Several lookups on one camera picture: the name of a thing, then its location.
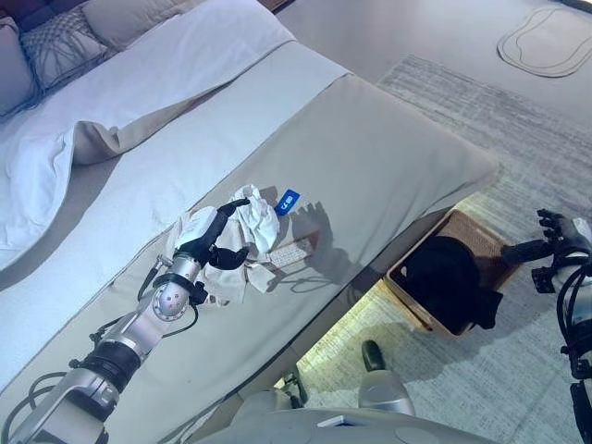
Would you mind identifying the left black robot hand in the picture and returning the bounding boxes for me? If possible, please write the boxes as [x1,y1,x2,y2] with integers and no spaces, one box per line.
[173,196,254,273]

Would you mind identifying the oval beige floor mat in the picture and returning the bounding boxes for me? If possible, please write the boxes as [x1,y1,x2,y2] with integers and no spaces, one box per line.
[497,4,586,80]

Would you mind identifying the white duvet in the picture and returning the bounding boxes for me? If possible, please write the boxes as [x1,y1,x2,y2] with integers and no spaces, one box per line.
[0,8,297,274]

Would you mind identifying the plain beige pillow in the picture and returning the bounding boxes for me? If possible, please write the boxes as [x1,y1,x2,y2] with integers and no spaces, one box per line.
[0,20,39,117]
[82,0,186,52]

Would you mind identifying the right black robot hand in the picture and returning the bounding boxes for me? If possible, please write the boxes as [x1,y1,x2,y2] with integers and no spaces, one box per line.
[501,207,592,266]

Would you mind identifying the left silver robot leg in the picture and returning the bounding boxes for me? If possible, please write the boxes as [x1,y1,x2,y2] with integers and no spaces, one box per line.
[249,374,310,413]

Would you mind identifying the beige garment with patterned band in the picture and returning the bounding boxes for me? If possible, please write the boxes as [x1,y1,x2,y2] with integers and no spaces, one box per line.
[161,207,321,307]

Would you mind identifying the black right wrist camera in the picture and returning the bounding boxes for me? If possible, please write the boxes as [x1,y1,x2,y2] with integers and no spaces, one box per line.
[531,265,557,293]

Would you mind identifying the grey robot torso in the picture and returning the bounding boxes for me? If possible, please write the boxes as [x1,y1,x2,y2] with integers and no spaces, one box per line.
[184,406,500,444]

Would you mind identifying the blue label tag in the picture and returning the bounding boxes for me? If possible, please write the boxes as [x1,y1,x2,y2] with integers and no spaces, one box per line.
[273,188,302,217]

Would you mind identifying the dark quilted headboard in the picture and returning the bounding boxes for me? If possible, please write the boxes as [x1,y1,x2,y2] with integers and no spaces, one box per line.
[0,0,93,34]

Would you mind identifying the white garment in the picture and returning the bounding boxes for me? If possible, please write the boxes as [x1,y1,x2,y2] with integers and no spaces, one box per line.
[233,183,282,253]

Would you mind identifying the black garment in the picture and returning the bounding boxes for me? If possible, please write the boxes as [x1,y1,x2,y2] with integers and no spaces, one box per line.
[397,235,505,334]

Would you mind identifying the woven wicker basket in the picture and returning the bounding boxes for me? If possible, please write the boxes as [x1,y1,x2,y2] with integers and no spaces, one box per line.
[386,207,523,342]

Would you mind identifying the patterned grey cushion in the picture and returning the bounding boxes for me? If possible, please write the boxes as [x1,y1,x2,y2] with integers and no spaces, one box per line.
[18,8,111,93]

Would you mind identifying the grey streaked rug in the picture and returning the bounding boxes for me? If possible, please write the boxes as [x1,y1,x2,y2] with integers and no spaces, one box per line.
[295,53,592,444]

